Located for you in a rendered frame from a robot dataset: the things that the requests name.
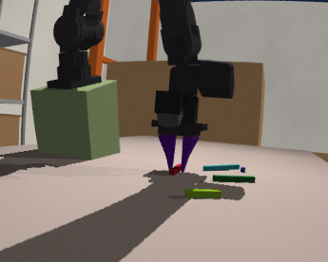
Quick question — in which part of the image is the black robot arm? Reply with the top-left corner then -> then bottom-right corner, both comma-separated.
47,0 -> 235,128

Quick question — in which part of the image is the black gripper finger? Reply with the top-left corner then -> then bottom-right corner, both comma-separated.
182,136 -> 199,172
159,134 -> 177,170

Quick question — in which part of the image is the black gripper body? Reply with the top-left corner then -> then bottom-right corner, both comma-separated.
151,120 -> 208,138

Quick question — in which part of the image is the turquoise rod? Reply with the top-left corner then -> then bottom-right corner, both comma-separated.
203,164 -> 240,171

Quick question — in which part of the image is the lime green rod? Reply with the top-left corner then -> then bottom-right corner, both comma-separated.
185,189 -> 222,198

